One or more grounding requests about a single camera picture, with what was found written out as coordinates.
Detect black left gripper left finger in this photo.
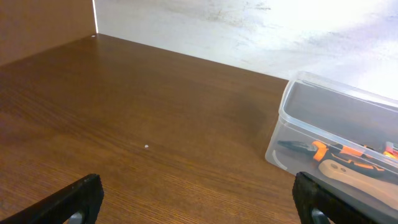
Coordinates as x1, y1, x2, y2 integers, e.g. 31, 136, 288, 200
1, 174, 104, 224

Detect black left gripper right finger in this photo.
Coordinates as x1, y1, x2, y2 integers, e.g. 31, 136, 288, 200
292, 171, 379, 224

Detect orange black long-nose pliers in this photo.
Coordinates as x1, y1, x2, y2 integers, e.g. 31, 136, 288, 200
277, 140, 387, 177

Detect clear plastic container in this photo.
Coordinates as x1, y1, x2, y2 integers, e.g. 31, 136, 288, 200
266, 73, 397, 223

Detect orange scraper wooden handle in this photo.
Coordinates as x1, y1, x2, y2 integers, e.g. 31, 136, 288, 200
318, 159, 397, 210

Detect clear box of coloured bits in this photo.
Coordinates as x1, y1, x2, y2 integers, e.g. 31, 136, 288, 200
383, 141, 398, 160

